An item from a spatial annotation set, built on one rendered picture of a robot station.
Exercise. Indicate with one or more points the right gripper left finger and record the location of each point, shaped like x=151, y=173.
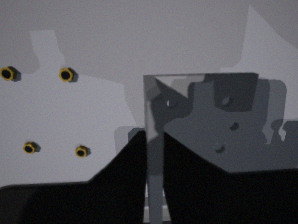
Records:
x=113, y=200

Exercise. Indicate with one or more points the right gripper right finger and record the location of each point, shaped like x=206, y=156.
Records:
x=195, y=197

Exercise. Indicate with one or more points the brass hex nut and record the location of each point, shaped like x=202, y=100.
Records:
x=29, y=147
x=8, y=73
x=66, y=74
x=81, y=151

